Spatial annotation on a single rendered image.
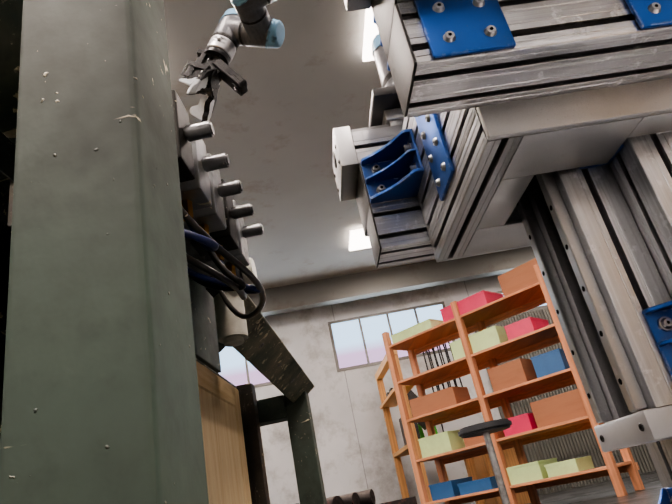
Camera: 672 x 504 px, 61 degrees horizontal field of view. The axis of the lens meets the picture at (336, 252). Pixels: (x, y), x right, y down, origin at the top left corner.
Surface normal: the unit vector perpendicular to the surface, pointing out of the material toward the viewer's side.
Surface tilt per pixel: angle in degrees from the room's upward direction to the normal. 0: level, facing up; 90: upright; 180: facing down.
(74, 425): 90
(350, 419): 90
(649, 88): 90
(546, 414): 90
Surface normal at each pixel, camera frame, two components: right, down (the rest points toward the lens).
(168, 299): 0.98, -0.22
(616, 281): 0.01, -0.42
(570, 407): -0.74, -0.15
